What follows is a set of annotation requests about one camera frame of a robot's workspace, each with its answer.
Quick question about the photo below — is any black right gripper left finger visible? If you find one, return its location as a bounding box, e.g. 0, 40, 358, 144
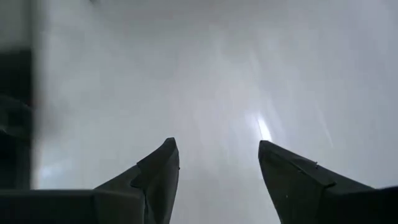
0, 137, 180, 224

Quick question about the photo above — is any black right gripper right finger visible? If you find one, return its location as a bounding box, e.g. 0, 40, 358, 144
257, 139, 398, 224

